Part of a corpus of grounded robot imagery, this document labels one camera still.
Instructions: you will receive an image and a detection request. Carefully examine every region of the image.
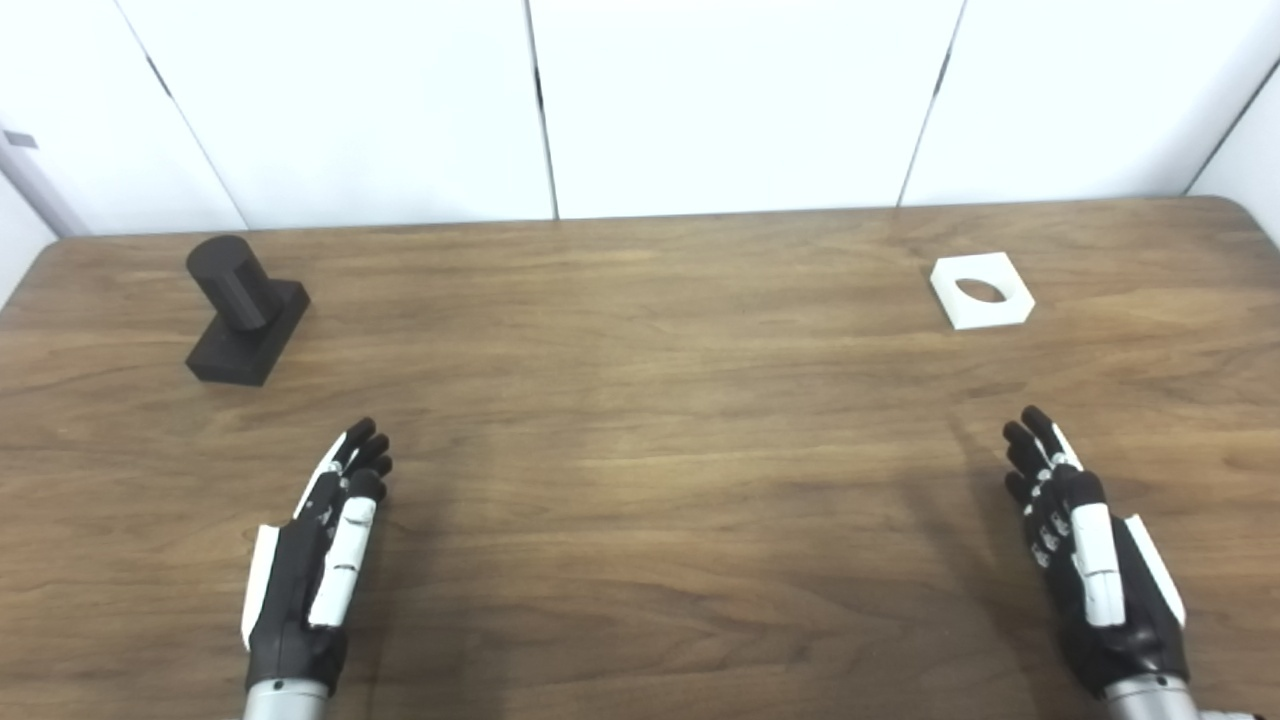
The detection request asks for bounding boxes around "white square piece with hole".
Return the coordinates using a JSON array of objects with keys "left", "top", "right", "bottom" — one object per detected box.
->
[{"left": 930, "top": 252, "right": 1036, "bottom": 331}]

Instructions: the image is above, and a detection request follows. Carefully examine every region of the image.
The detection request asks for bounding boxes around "grey wall corner post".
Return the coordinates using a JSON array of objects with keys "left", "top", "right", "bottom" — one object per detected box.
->
[{"left": 0, "top": 125, "right": 91, "bottom": 238}]

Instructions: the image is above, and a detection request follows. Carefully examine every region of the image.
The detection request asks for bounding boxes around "black peg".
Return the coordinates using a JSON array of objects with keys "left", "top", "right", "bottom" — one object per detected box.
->
[{"left": 185, "top": 235, "right": 311, "bottom": 387}]

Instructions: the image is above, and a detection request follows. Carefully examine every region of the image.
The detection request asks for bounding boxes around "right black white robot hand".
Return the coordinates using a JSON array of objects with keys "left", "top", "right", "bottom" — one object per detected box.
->
[{"left": 1003, "top": 405, "right": 1191, "bottom": 698}]

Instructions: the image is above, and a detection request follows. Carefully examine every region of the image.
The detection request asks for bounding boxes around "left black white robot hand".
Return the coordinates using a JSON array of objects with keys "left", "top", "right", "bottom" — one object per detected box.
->
[{"left": 240, "top": 418, "right": 393, "bottom": 696}]

